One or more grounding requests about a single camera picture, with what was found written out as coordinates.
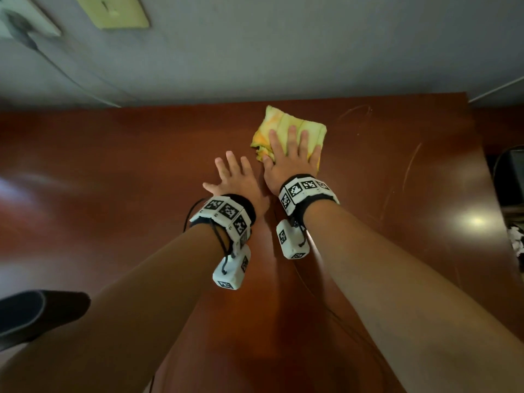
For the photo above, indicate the person's left hand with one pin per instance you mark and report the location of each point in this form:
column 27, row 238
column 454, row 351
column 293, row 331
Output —
column 239, row 188

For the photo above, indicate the person's right hand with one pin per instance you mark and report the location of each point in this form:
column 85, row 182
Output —
column 292, row 167

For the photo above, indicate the yellow cleaning cloth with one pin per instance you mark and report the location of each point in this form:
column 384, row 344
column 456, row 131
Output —
column 282, row 120

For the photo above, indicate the person's left forearm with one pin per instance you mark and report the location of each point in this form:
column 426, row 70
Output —
column 114, row 323

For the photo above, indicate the person's right forearm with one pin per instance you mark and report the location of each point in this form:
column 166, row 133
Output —
column 409, row 302

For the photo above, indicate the red-brown wooden table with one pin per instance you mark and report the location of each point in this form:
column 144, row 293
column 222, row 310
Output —
column 123, row 180

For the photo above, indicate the low wooden television stand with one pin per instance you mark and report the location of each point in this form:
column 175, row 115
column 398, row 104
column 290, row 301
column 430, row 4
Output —
column 499, row 126

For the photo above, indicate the black grey sleeve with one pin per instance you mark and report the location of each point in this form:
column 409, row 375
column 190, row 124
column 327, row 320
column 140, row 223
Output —
column 49, row 311

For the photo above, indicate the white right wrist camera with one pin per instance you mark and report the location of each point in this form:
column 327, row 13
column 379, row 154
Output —
column 290, row 241

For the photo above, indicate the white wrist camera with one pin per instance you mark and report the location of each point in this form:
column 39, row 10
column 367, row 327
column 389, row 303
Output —
column 231, row 274
column 290, row 241

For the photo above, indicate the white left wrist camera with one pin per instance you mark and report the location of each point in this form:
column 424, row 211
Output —
column 231, row 274

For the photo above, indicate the yellow wall plate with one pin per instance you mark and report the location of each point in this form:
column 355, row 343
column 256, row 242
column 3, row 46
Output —
column 114, row 12

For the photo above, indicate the white wall socket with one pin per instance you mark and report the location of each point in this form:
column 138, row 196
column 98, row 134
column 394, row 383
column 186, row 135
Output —
column 41, row 20

